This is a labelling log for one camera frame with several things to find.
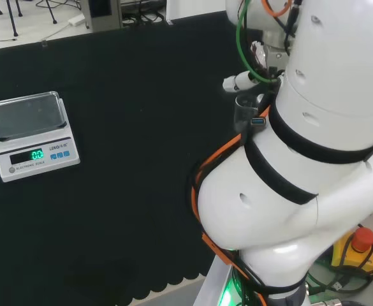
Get white electronic balance steel pan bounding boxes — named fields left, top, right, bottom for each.
left=0, top=91, right=82, bottom=184

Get pale board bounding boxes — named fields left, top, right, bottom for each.
left=165, top=0, right=229, bottom=22

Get white power cable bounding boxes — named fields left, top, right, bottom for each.
left=43, top=22, right=73, bottom=43

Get black floor cable tangle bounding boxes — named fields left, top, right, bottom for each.
left=34, top=0, right=82, bottom=11

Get black tripod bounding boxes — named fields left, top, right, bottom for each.
left=0, top=0, right=58, bottom=38

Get black cable bundle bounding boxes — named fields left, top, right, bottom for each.
left=122, top=0, right=168, bottom=28

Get white power strip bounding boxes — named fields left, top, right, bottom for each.
left=68, top=13, right=86, bottom=27

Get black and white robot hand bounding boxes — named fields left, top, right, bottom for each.
left=223, top=40, right=291, bottom=94

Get yellow stop button red cap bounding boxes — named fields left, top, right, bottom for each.
left=330, top=226, right=373, bottom=277

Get black bench cloth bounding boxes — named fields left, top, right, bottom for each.
left=0, top=10, right=286, bottom=306

